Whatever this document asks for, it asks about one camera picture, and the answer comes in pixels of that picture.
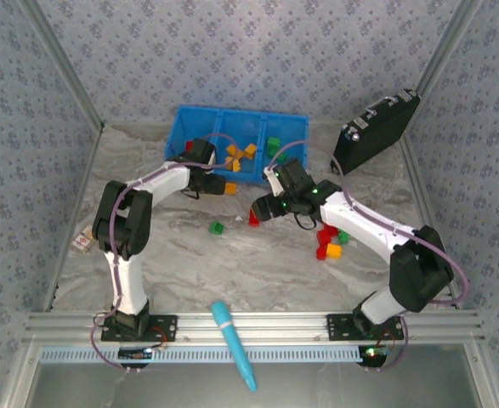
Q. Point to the orange lego brick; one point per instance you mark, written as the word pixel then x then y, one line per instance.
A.
pixel 234 164
pixel 334 251
pixel 230 188
pixel 250 150
pixel 232 149

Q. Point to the red lego brick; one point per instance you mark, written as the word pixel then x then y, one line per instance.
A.
pixel 189 146
pixel 253 219
pixel 329 232
pixel 322 239
pixel 320 253

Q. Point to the green lego brick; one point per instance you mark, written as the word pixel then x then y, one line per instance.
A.
pixel 281 158
pixel 273 142
pixel 272 152
pixel 343 236
pixel 216 227

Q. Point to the blue three-compartment plastic bin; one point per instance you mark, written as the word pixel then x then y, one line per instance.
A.
pixel 194 127

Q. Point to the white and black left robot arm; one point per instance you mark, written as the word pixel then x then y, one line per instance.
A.
pixel 126 280

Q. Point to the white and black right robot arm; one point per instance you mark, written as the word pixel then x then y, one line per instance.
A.
pixel 359 221

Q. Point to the black hard carrying case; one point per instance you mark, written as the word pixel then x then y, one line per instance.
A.
pixel 372 132

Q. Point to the light blue marker pen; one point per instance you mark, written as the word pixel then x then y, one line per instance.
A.
pixel 228 331

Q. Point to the small controller circuit board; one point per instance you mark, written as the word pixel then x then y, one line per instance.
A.
pixel 372 353
pixel 134 353

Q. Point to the grey metal base panel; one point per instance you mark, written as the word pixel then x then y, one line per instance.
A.
pixel 189 382

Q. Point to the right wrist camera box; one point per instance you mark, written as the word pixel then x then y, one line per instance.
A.
pixel 293 172

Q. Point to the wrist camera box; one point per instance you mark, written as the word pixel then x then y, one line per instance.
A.
pixel 201 151
pixel 293 172

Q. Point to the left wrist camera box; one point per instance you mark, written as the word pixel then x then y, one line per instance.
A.
pixel 201 151

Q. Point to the aluminium table side rail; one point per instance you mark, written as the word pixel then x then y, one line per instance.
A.
pixel 422 191
pixel 83 191

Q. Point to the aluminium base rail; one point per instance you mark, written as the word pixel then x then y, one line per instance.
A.
pixel 274 327

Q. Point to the aluminium frame corner post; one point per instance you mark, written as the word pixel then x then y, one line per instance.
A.
pixel 449 38
pixel 62 64

